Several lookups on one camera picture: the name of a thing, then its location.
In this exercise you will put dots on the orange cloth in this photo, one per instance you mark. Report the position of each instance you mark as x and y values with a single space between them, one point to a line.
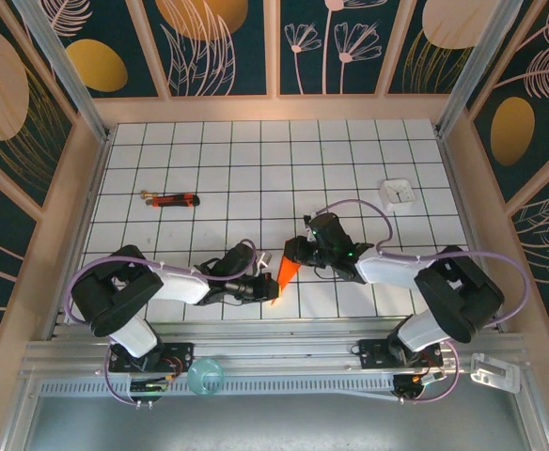
287 275

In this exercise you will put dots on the clear teal glass bowl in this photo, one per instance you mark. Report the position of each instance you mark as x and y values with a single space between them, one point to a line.
204 376

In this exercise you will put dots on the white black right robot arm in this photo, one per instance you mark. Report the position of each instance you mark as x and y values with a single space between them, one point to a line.
462 296

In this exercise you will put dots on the white bracket clip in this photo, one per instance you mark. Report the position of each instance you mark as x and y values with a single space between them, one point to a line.
495 371

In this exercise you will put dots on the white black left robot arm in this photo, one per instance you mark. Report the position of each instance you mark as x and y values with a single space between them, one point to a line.
110 296

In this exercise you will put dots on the aluminium side rail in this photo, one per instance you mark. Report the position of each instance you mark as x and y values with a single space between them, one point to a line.
459 188
93 188

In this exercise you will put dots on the small black circuit board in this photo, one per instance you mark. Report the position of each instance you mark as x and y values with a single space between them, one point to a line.
150 386
415 383

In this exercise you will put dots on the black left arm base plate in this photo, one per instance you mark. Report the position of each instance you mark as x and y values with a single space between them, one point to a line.
183 352

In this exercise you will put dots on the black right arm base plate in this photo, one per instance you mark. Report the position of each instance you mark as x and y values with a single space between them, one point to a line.
373 354

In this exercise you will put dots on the aluminium front rail frame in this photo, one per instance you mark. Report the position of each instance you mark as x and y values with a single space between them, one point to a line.
274 350

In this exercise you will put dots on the white square clock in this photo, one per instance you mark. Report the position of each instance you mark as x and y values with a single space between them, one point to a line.
396 195

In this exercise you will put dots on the aluminium corner post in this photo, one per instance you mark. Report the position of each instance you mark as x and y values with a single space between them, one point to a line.
69 75
483 66

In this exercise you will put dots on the orange black utility knife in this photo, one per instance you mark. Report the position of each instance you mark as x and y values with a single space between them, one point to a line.
176 201

